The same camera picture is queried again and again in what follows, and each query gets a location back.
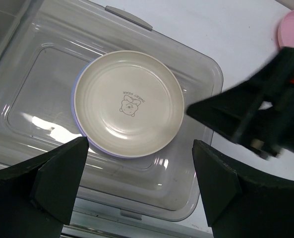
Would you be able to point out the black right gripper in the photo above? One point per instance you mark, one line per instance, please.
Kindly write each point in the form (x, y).
(258, 113)

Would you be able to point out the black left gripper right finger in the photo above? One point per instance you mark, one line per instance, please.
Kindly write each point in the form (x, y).
(240, 201)

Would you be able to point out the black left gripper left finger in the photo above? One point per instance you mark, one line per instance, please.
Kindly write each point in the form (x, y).
(37, 196)

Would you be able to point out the purple plate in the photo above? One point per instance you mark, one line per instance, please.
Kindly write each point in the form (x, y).
(107, 104)

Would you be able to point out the cream plate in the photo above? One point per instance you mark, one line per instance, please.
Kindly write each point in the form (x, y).
(165, 107)

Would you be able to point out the pink plate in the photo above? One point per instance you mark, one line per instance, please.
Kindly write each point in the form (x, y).
(285, 31)

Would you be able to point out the aluminium table frame rail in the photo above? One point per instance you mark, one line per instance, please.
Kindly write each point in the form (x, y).
(94, 220)

